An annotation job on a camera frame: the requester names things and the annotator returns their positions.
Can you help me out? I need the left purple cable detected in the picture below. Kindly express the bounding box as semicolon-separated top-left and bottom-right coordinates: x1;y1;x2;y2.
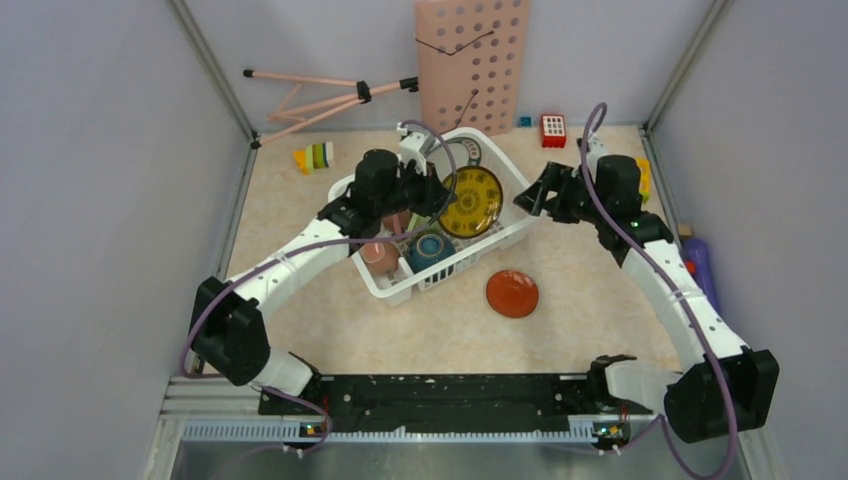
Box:
180;119;462;458

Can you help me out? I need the red toy block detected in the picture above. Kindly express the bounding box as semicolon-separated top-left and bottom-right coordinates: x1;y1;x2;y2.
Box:
539;114;567;149

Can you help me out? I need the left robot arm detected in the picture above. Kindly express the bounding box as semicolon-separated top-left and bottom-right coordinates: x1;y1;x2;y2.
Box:
187;149;457;414

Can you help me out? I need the yellow toy triangle block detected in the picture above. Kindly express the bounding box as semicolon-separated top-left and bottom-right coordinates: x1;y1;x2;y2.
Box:
636;157;652;204

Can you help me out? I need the purple cable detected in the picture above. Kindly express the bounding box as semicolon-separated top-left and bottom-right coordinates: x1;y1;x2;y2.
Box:
579;101;741;480
180;119;462;458

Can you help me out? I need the pink pegboard panel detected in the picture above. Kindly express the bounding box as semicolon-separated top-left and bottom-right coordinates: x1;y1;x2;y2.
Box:
413;0;532;136

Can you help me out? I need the white plate green rim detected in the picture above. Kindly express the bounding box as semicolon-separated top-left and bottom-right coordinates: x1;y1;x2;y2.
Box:
425;137;482;174

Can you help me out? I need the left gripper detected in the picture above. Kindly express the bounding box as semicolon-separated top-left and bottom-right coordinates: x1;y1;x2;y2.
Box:
377;157;457;218

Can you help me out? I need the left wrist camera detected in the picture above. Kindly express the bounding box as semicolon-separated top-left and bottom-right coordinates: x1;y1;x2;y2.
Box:
397;127;435;176

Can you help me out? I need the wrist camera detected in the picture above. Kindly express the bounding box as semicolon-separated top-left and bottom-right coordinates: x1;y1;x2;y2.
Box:
577;133;609;162
397;127;435;176

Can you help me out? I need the purple toy handle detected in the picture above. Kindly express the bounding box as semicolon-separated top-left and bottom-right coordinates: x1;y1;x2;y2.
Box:
683;237;721;312

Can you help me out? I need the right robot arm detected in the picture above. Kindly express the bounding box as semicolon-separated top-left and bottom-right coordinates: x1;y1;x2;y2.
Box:
513;155;779;444

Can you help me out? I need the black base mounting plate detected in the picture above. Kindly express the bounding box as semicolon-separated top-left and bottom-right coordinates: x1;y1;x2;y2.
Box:
299;373;648;415

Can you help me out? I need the yellow plate dark rim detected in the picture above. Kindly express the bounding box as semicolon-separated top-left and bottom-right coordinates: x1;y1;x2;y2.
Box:
437;165;504;239

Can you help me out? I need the dark bowl beige inside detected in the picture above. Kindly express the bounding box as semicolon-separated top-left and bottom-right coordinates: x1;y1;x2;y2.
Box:
404;232;457;273

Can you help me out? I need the white plastic dish rack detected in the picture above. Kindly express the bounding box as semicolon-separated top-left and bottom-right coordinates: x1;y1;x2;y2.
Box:
353;127;535;306

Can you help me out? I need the pink folding tripod stand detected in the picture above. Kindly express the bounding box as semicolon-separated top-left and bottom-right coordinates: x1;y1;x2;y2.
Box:
242;68;420;150

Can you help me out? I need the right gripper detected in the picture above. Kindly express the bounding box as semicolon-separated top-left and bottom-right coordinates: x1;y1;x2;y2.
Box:
514;162;609;226

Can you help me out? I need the cream cup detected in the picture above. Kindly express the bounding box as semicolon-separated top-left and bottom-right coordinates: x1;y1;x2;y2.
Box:
407;213;438;232

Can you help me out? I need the striped toy block stack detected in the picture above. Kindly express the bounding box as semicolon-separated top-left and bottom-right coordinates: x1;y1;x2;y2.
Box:
293;142;335;175

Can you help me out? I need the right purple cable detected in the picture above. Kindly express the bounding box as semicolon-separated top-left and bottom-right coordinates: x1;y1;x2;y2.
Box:
579;101;741;480

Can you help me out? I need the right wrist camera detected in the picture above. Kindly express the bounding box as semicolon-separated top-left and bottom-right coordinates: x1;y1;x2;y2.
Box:
577;133;609;162

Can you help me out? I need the orange saucer plate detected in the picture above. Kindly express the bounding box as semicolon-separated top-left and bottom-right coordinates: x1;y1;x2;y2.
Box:
485;270;540;319

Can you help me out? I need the pink mug white inside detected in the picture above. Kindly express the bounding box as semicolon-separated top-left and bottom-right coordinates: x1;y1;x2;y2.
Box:
360;242;401;276

